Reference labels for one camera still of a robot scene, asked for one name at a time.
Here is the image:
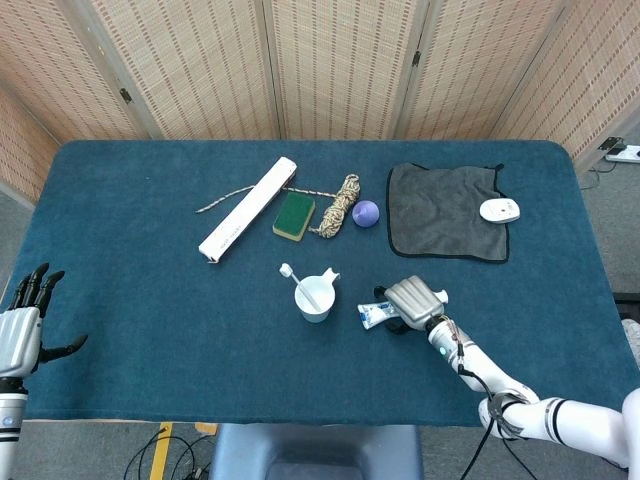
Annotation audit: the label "white computer mouse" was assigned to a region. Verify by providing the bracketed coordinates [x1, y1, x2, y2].
[478, 197, 522, 225]

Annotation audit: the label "purple ball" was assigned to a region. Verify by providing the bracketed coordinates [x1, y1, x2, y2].
[351, 199, 382, 230]

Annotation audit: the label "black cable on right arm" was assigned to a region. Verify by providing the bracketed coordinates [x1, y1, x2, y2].
[451, 324, 539, 480]

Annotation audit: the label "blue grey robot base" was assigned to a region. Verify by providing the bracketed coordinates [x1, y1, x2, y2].
[208, 423, 426, 480]

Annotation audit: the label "bamboo folding screen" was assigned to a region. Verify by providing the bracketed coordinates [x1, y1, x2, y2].
[0, 0, 640, 204]

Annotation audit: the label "grey cloth with black trim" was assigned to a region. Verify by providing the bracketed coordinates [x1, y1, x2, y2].
[385, 161, 511, 265]

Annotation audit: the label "black floor cables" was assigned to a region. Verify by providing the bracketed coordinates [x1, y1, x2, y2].
[123, 423, 214, 480]

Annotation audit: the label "yellow green scrub sponge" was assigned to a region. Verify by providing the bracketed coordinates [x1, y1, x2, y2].
[271, 191, 318, 243]

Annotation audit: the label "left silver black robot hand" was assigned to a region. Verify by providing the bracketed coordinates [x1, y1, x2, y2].
[0, 262, 90, 379]

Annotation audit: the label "long white cardboard wrap box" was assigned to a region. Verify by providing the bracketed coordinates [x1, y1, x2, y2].
[197, 155, 299, 265]

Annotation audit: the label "white power strip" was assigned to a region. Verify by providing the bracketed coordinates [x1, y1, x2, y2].
[598, 135, 640, 165]

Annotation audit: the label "white plastic cup with handle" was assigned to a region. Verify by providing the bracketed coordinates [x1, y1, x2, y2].
[293, 267, 343, 325]

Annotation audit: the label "white toothbrush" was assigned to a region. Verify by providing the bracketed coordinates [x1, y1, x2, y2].
[278, 262, 322, 313]

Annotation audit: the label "beige braided rope bundle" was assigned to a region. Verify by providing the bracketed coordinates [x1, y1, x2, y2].
[194, 172, 363, 240]

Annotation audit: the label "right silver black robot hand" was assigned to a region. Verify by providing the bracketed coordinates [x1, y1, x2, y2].
[373, 274, 445, 336]

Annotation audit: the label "blue tablecloth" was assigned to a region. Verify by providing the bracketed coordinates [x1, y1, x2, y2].
[9, 139, 631, 428]

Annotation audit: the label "blue white toothpaste tube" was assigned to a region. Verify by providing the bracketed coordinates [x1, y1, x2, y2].
[356, 288, 450, 332]

